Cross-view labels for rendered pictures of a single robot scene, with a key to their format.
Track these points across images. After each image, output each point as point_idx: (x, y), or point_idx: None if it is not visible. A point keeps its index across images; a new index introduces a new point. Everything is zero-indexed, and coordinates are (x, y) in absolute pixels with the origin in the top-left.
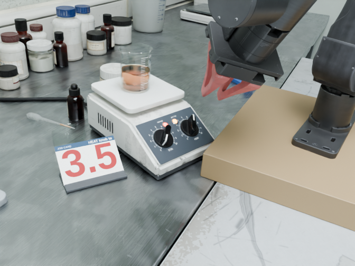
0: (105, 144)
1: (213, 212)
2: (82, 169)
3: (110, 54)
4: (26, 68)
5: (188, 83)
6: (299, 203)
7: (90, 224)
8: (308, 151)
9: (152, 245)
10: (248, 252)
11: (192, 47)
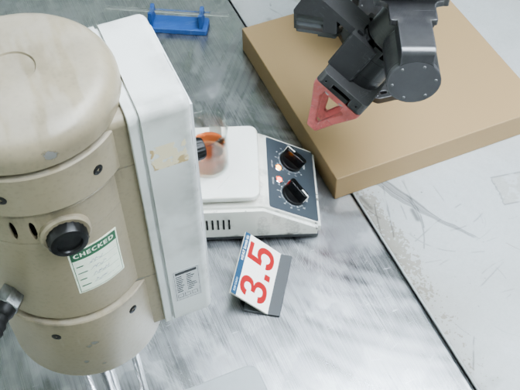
0: (251, 247)
1: (389, 224)
2: (262, 286)
3: None
4: None
5: None
6: (432, 159)
7: (338, 319)
8: (393, 100)
9: (395, 289)
10: (446, 231)
11: None
